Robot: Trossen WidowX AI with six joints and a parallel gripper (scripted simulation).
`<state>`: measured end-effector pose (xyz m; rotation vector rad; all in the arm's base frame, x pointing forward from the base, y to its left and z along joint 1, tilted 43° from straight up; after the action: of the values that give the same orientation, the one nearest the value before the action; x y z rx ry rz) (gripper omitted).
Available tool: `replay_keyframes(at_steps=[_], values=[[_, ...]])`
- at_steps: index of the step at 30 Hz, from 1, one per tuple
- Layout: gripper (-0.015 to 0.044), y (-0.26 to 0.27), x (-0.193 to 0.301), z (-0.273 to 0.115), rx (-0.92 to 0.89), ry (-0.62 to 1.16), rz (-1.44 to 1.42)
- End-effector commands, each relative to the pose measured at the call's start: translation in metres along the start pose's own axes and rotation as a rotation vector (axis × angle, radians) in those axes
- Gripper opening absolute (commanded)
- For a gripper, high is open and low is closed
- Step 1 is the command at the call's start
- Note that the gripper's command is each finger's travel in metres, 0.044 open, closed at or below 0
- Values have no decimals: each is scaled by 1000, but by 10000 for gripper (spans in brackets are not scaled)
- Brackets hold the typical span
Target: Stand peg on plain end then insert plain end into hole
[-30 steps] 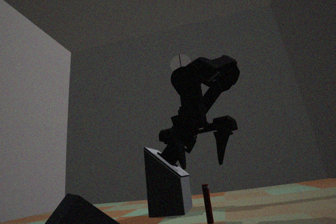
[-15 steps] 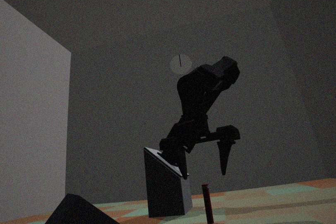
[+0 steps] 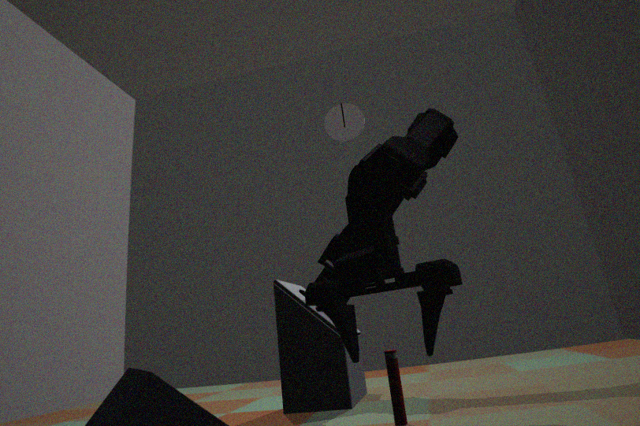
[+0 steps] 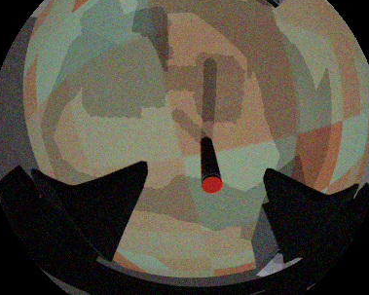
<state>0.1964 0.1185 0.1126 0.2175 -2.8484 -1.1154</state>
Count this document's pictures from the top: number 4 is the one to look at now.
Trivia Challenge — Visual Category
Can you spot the dark red peg with white band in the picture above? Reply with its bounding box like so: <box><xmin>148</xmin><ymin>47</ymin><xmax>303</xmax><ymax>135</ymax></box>
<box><xmin>200</xmin><ymin>136</ymin><xmax>223</xmax><ymax>193</ymax></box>

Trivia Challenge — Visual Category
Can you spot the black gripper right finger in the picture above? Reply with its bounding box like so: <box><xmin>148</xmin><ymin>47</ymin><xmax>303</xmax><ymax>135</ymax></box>
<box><xmin>263</xmin><ymin>167</ymin><xmax>359</xmax><ymax>264</ymax></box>

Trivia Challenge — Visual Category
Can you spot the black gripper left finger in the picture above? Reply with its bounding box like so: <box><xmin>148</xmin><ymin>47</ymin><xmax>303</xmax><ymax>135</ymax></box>
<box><xmin>30</xmin><ymin>161</ymin><xmax>148</xmax><ymax>262</ymax></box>

